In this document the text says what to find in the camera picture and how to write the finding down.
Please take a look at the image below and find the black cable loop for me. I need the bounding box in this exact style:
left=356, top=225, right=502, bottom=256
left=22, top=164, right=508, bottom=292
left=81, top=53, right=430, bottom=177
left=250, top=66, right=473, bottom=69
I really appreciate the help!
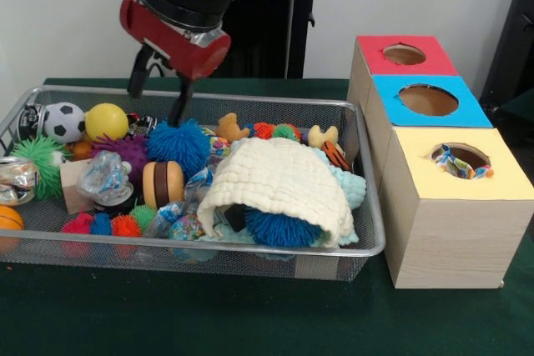
left=148, top=55, right=170, bottom=78

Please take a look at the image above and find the orange ball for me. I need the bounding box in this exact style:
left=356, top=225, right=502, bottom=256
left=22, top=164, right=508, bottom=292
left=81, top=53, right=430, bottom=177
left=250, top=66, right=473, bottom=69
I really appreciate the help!
left=0, top=205, right=25, bottom=231

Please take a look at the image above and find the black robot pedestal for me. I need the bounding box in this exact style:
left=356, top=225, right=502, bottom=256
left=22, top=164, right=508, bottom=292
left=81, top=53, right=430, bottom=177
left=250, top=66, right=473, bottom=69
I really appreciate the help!
left=216, top=0, right=337, bottom=79

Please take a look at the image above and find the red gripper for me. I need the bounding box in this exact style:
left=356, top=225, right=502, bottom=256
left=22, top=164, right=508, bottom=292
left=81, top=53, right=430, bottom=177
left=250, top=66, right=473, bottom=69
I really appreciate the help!
left=119, top=0, right=232, bottom=128

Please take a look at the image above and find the purple spiky monster toy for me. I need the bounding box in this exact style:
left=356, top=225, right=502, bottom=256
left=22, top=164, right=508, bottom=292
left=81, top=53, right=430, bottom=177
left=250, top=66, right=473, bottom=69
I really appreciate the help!
left=91, top=134, right=149, bottom=190

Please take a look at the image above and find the colourful knotted cloth toy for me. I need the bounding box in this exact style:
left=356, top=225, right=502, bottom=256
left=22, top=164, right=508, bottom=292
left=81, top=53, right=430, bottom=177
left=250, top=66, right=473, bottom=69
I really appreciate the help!
left=431, top=143, right=496, bottom=181

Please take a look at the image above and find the cream yellow cloth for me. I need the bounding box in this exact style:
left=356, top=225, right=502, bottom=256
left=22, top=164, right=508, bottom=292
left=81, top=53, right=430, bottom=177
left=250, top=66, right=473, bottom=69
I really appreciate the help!
left=195, top=137, right=355, bottom=248

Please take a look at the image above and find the wooden box with three holes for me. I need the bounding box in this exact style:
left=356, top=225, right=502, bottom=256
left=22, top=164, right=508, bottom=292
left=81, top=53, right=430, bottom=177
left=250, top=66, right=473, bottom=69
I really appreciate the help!
left=348, top=34, right=534, bottom=289

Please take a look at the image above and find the black and white soccer ball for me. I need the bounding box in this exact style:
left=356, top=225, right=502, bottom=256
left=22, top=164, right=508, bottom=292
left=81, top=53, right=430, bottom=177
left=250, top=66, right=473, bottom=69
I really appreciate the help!
left=43, top=101, right=88, bottom=143

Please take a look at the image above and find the light blue cloth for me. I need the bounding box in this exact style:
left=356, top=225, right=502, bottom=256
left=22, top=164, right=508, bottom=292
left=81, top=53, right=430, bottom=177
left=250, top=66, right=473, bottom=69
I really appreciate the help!
left=198, top=151, right=368, bottom=259

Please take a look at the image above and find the dark blue fuzzy ball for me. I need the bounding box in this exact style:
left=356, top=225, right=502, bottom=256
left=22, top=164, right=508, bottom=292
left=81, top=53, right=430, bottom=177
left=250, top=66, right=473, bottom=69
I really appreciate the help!
left=244, top=205, right=325, bottom=248

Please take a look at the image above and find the yellow smiley ball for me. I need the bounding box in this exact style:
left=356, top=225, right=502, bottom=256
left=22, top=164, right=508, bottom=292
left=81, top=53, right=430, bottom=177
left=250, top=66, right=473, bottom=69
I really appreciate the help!
left=84, top=103, right=129, bottom=143

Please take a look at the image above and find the shallow silver mesh bin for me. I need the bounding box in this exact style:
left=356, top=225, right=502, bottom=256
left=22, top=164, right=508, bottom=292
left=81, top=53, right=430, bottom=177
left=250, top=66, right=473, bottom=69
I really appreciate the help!
left=0, top=84, right=385, bottom=283

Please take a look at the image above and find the wooden burger toy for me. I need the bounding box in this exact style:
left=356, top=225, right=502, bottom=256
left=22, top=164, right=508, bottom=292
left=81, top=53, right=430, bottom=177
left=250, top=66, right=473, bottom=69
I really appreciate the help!
left=141, top=160, right=185, bottom=210

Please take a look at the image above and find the large blue spiky ball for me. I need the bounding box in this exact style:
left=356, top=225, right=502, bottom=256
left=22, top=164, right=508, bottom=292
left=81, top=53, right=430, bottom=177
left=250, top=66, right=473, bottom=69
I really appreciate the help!
left=146, top=118, right=212, bottom=182

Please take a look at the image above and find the green spiky ball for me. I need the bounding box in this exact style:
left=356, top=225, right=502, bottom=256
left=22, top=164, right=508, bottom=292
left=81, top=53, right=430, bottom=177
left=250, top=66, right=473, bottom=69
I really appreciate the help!
left=10, top=135, right=70, bottom=201

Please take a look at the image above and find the dark green side table cloth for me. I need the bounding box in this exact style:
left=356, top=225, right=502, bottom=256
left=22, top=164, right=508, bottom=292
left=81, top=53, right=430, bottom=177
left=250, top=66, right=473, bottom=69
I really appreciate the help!
left=479, top=88, right=534, bottom=140

